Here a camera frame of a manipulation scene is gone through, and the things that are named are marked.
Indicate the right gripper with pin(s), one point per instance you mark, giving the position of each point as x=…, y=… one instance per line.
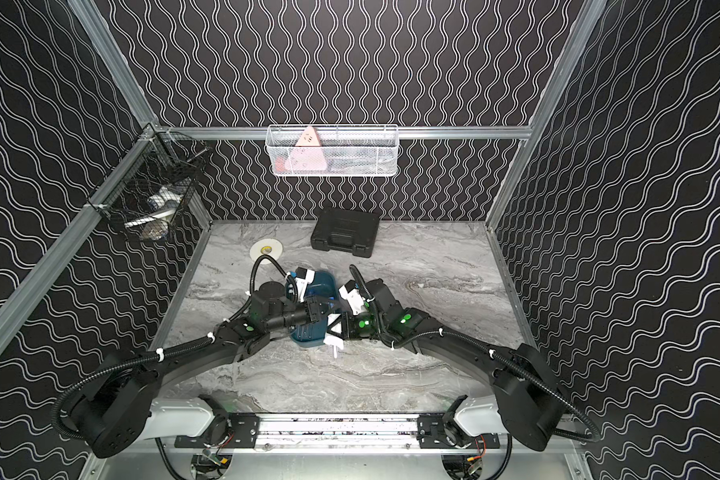
x=351, y=328

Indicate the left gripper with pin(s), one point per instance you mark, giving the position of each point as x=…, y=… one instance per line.
x=318, y=309

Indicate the white wipe cloth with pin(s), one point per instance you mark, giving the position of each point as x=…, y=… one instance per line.
x=335, y=343

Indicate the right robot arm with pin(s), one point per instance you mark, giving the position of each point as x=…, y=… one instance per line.
x=526, y=399

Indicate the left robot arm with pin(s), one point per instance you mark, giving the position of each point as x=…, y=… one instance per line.
x=110, y=408

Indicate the teal plastic tray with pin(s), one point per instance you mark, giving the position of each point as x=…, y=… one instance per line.
x=311, y=283

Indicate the white tape roll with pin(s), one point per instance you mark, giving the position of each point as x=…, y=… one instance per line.
x=268, y=246

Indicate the black plastic tool case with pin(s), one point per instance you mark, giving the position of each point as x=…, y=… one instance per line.
x=349, y=231

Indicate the pink triangular card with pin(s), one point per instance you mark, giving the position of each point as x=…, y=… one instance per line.
x=307, y=155

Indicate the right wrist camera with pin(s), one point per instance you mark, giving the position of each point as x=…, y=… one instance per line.
x=351, y=295

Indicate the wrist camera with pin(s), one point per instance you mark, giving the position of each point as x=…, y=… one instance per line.
x=351, y=295
x=303, y=277

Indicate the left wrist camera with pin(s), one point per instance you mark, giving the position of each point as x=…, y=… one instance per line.
x=303, y=277

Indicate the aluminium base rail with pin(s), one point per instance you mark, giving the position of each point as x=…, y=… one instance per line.
x=375, y=434

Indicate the white wire basket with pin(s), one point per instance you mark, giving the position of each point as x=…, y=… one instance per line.
x=352, y=150

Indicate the black wire basket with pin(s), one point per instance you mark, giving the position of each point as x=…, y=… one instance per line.
x=154, y=195

